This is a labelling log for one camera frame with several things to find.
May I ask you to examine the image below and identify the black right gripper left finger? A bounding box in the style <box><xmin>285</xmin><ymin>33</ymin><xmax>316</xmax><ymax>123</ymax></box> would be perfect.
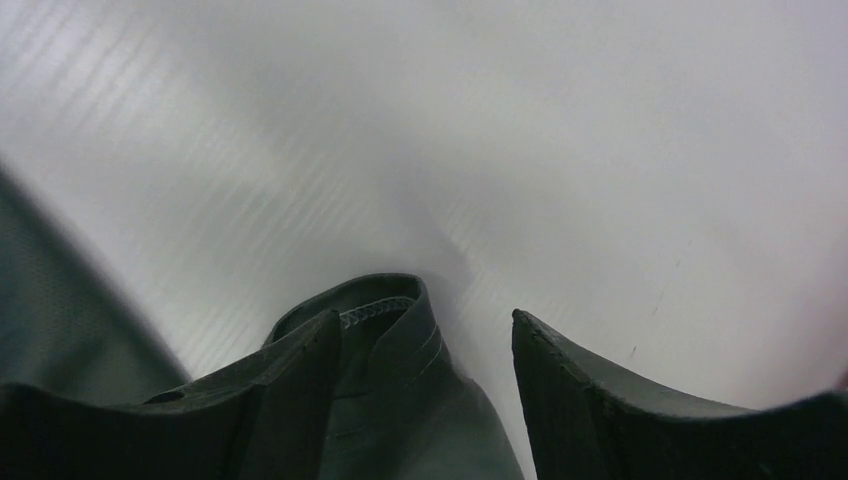
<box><xmin>1</xmin><ymin>312</ymin><xmax>341</xmax><ymax>479</ymax></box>

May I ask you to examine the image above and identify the dark grey t-shirt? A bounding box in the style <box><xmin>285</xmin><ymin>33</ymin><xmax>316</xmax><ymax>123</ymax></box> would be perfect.
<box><xmin>1</xmin><ymin>175</ymin><xmax>521</xmax><ymax>479</ymax></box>

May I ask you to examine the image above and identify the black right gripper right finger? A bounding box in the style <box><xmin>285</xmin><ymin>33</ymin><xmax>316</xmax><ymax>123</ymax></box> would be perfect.
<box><xmin>512</xmin><ymin>310</ymin><xmax>847</xmax><ymax>479</ymax></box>

